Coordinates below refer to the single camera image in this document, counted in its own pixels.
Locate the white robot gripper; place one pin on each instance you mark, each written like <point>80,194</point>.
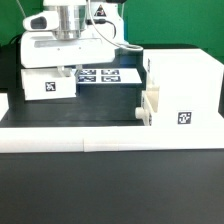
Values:
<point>42,49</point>

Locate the white drawer box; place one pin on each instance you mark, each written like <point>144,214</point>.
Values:
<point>41,84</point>
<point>149,102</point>

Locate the white front drawer box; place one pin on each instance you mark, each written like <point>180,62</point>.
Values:
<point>149,102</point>

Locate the white drawer cabinet frame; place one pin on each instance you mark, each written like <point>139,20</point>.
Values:
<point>190,83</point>

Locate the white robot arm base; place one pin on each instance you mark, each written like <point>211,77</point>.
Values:
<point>68,19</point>

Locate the white fiducial marker sheet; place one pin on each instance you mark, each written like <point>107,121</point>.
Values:
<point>109,76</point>

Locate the white U-shaped fence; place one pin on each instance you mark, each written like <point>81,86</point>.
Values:
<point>111,139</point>

